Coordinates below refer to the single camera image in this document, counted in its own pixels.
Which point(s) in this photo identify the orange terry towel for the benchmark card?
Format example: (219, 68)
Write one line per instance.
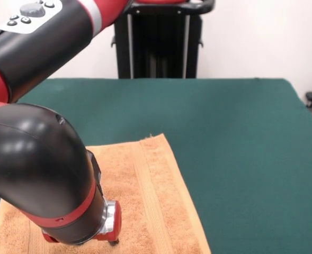
(158, 198)

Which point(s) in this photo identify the dark green table cloth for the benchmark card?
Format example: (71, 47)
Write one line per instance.
(224, 119)

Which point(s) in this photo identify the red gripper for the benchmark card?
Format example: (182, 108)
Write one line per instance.
(114, 225)

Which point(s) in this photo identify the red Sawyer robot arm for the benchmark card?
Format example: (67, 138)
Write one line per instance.
(39, 105)

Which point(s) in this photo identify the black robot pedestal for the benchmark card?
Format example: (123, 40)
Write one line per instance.
(158, 47)

